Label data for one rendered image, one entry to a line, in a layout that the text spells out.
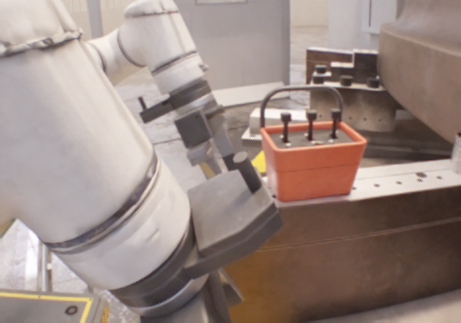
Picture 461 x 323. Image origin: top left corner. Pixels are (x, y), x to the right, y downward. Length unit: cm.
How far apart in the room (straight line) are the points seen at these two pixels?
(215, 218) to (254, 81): 389
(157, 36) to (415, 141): 163
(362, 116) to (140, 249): 171
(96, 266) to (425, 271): 94
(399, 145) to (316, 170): 131
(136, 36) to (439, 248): 87
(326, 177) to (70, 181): 63
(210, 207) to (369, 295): 82
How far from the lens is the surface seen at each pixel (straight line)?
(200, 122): 56
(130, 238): 19
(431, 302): 115
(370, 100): 183
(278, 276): 85
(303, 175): 72
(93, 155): 17
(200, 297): 24
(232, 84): 398
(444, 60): 120
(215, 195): 24
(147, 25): 59
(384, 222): 86
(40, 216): 18
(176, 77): 58
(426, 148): 204
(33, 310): 115
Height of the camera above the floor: 108
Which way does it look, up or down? 23 degrees down
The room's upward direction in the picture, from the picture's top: 2 degrees counter-clockwise
